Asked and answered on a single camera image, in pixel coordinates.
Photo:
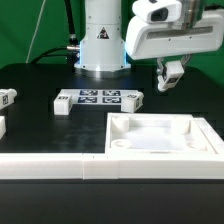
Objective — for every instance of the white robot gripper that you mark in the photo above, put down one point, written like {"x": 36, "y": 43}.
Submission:
{"x": 162, "y": 28}

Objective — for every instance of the white square tabletop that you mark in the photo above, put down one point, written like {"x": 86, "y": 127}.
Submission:
{"x": 155, "y": 133}

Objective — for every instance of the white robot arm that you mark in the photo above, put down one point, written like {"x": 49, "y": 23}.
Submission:
{"x": 102, "y": 50}

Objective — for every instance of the white fiducial tag sheet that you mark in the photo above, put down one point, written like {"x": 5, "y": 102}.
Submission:
{"x": 95, "y": 96}

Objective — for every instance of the white L-shaped obstacle fence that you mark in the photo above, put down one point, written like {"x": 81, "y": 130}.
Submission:
{"x": 117, "y": 166}

